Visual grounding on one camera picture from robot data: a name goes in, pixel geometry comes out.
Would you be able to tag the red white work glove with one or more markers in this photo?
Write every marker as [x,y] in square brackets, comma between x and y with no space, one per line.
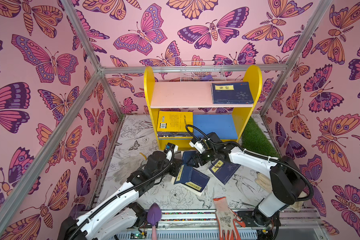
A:
[227,220]

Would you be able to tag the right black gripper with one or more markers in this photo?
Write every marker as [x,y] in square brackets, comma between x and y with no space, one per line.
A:
[196,157]

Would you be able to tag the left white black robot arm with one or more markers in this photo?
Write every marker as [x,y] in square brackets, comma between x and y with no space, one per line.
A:
[120,210]

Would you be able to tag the green artificial grass mat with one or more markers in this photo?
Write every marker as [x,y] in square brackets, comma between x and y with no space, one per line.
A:
[254,139]

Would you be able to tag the thick navy book yellow spine label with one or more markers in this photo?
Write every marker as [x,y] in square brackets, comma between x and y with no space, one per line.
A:
[201,184]

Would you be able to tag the purple object in basket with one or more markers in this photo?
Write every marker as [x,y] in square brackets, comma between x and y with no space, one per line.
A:
[207,78]

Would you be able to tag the yellow pink blue bookshelf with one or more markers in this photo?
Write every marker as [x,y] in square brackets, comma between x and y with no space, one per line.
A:
[169,95]

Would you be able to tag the navy book yellow label back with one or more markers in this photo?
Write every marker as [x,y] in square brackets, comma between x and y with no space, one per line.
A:
[232,93]

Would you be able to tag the beige cloth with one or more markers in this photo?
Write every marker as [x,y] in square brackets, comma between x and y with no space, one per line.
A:
[283,190]

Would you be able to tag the white wire basket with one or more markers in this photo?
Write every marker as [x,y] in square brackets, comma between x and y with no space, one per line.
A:
[193,71]

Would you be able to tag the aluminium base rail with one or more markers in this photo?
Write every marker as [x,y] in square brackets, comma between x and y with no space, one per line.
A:
[203,225]

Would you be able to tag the white worn glove left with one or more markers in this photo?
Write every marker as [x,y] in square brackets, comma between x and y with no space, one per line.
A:
[127,166]

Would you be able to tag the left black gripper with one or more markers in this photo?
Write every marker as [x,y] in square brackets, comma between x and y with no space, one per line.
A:
[175,165]

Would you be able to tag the purple garden trowel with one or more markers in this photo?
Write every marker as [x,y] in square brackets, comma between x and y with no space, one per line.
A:
[154,215]

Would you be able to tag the navy book yellow label middle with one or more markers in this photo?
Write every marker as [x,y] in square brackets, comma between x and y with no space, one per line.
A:
[223,171]

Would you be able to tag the green circuit board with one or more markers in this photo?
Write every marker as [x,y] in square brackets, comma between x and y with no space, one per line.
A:
[136,235]

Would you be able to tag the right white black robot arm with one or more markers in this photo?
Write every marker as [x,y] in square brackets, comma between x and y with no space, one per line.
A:
[268,208]

